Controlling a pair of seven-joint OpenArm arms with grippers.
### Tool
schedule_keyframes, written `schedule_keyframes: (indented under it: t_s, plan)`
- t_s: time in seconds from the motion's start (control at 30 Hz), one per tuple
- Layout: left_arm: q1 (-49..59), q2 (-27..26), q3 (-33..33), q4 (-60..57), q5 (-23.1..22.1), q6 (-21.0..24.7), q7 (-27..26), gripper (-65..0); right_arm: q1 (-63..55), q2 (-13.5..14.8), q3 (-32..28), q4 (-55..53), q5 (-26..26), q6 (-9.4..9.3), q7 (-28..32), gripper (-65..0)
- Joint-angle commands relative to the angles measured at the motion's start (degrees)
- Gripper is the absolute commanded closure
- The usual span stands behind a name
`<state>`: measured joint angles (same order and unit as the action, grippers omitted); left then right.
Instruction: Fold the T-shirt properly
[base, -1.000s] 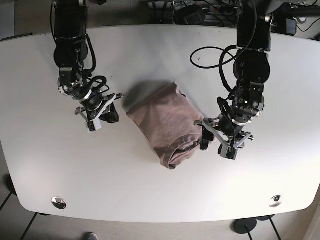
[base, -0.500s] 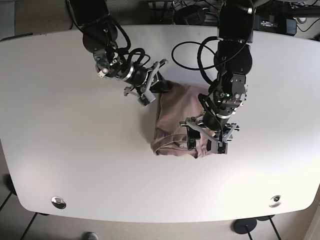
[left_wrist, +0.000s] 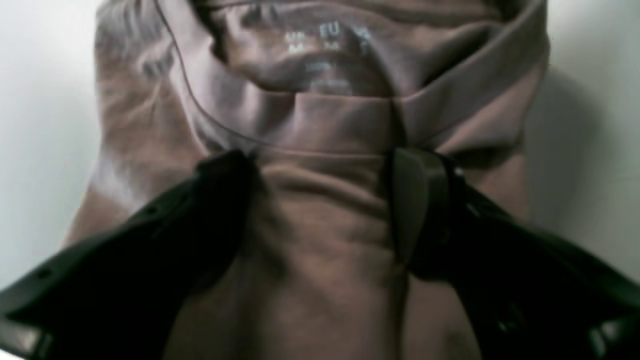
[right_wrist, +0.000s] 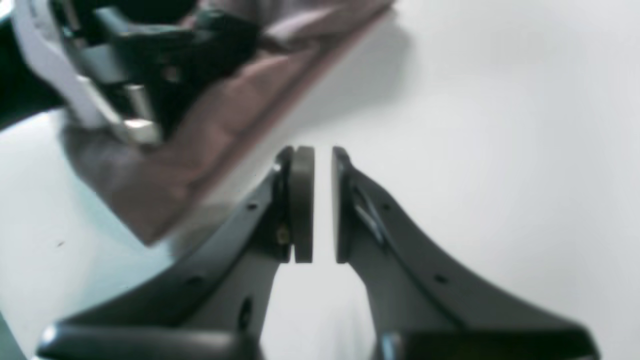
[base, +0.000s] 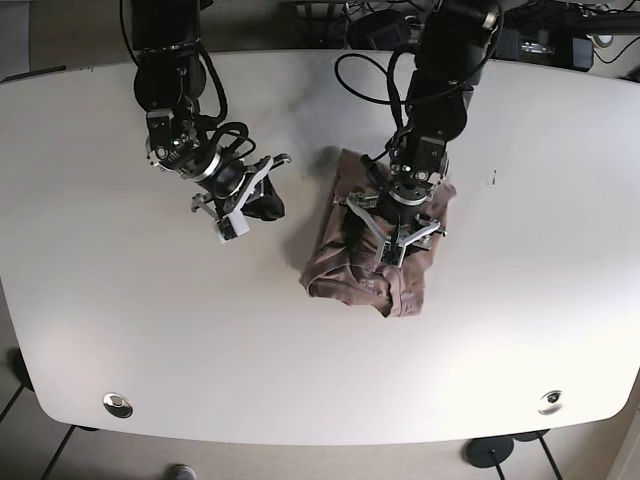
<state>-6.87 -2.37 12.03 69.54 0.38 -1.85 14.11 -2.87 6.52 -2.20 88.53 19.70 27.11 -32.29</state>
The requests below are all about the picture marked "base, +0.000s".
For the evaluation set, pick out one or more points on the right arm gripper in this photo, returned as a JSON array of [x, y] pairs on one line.
[[237, 186]]

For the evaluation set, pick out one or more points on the metal table grommet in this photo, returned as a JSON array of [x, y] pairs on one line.
[[117, 405], [550, 403]]

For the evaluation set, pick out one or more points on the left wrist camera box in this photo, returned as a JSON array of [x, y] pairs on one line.
[[392, 254]]

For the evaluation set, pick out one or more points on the left metal table grommet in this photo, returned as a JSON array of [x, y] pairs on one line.
[[117, 405]]

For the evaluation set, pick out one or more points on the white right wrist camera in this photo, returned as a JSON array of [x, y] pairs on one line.
[[231, 226]]

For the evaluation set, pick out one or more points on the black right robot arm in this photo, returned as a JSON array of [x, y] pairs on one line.
[[186, 107]]

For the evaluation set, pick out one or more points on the right metal table grommet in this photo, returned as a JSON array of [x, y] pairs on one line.
[[550, 403]]

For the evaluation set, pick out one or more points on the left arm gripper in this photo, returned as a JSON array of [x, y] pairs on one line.
[[363, 222]]

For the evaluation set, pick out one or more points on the black round stand base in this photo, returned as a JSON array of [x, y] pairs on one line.
[[489, 452]]

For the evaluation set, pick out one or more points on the grey sneaker shoe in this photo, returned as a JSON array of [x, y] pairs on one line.
[[180, 472]]

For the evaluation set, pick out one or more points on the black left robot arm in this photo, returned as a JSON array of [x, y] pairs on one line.
[[457, 40]]

